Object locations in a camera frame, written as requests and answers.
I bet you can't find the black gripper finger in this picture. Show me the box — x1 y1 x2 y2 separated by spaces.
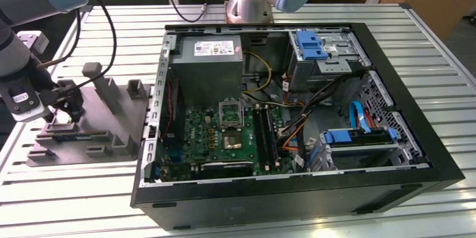
47 101 60 123
55 80 86 124

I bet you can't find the CPU socket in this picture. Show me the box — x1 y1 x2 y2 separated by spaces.
222 129 246 151

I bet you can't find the RAM stick with blue label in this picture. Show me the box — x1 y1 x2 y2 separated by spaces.
51 134 95 142

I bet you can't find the grey parts rack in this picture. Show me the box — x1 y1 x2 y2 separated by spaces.
26 62 154 168

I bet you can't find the green motherboard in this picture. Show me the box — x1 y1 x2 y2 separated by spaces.
154 100 298 182

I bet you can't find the grey power supply unit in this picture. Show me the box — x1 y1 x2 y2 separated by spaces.
170 36 246 105

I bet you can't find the black graphics card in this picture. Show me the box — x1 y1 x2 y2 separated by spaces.
199 161 255 179

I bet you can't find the black RAM slot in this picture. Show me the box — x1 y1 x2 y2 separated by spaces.
263 104 283 168
252 104 272 171

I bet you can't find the black PC case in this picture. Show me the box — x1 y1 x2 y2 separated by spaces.
130 22 467 232

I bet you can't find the empty blue disk carrier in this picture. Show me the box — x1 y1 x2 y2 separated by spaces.
296 30 328 61

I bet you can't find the metal disk bay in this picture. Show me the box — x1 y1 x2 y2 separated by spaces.
307 137 428 172
288 30 372 91

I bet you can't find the hard disk in blue carrier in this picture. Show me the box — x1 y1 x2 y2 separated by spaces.
323 127 399 147

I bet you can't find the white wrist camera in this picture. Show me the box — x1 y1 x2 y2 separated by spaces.
0 81 50 124

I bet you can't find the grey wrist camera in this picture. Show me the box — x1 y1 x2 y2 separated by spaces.
16 31 50 54

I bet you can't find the black cable of white camera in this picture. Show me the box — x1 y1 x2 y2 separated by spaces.
87 0 119 94

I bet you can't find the yellow wire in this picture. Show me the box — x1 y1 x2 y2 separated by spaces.
240 51 272 93

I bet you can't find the orange wire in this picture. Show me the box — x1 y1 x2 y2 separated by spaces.
282 133 300 154

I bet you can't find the black wire bundle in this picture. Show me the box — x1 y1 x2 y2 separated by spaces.
279 69 372 138

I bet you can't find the blue flat wire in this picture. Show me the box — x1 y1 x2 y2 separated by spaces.
350 100 372 134

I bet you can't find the red wire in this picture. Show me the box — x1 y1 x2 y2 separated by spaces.
363 109 383 130

